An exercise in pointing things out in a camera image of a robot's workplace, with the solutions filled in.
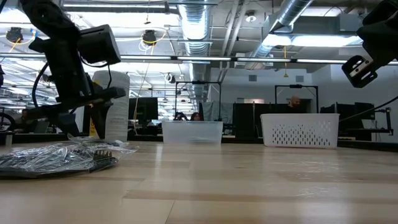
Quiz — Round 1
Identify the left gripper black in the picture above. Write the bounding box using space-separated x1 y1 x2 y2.
27 36 127 140

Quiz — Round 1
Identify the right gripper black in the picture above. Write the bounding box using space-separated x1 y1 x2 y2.
341 12 398 89

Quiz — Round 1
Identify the small clear toiletry packet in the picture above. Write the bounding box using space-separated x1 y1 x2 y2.
67 133 138 155

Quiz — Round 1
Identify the white wipes canister yellow label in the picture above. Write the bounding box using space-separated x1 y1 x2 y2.
92 70 131 142

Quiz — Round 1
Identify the black wide monitor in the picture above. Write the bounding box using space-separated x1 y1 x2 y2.
320 101 376 129

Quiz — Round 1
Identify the black comb in clear wrap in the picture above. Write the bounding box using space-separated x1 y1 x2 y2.
0 142 121 180

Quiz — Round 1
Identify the person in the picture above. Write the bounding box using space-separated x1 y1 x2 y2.
173 111 203 122
13 108 39 134
284 95 303 114

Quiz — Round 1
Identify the black computer monitor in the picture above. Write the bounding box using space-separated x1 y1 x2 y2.
128 97 159 121

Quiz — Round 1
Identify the white perforated plastic basket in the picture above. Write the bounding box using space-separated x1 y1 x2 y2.
260 113 341 149

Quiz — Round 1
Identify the clear plastic bin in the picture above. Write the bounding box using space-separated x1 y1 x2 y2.
161 120 224 144

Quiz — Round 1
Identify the long ceiling light strip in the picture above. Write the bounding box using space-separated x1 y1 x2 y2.
0 53 398 65

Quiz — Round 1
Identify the grey hanging cloth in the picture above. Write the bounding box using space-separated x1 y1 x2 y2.
201 101 234 124

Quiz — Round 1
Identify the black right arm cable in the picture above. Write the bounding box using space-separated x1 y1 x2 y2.
338 95 398 123

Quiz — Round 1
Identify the black metal frame stand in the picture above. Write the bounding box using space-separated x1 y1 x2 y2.
174 81 223 122
274 84 320 114

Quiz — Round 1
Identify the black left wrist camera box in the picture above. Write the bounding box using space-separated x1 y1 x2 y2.
76 24 122 65

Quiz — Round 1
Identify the silver slanted ceiling duct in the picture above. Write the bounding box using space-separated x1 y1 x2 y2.
245 0 314 70

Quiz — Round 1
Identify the black ceiling reel yellow cable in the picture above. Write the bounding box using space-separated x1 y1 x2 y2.
138 29 169 52
5 26 40 52

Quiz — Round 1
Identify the silver ribbed ceiling duct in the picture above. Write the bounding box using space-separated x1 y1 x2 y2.
177 0 213 57

